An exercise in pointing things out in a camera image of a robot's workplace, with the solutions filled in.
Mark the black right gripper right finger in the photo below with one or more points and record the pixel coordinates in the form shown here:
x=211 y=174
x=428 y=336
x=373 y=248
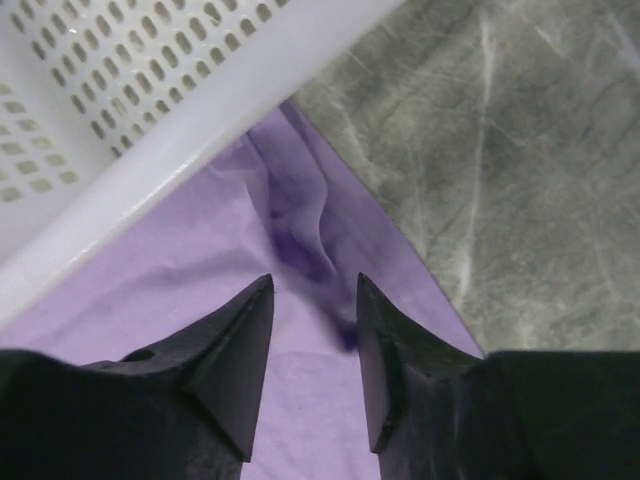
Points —
x=436 y=412

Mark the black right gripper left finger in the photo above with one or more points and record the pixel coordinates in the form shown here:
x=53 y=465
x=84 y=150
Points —
x=185 y=407

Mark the purple t shirt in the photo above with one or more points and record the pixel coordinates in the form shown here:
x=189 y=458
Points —
x=278 y=201

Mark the white perforated plastic basket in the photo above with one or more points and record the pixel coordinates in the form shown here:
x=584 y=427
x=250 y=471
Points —
x=107 y=106

